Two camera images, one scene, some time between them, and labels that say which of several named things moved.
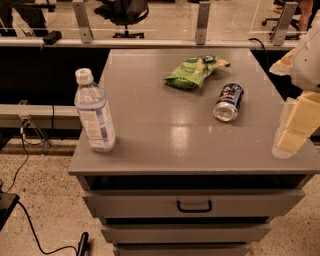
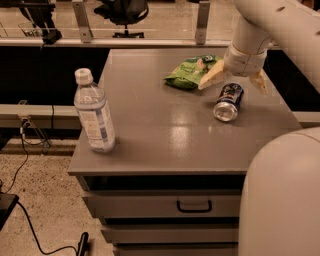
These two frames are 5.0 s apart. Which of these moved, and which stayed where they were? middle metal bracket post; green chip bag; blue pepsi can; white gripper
Moved: white gripper
Stayed: green chip bag; middle metal bracket post; blue pepsi can
